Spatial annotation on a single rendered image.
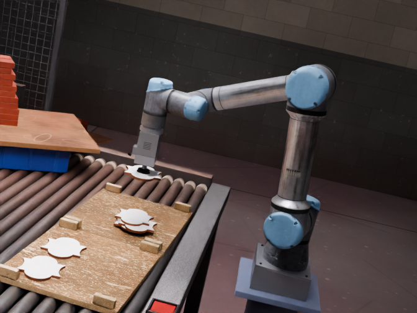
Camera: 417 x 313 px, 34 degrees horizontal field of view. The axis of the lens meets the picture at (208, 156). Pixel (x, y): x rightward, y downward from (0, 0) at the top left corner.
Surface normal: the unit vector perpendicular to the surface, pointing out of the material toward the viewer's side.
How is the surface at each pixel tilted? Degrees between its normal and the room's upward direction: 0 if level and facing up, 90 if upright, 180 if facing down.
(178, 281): 0
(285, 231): 97
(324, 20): 90
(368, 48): 90
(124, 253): 0
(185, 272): 0
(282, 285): 90
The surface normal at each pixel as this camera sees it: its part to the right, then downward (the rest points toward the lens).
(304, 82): -0.34, 0.05
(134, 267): 0.21, -0.94
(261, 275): -0.11, 0.25
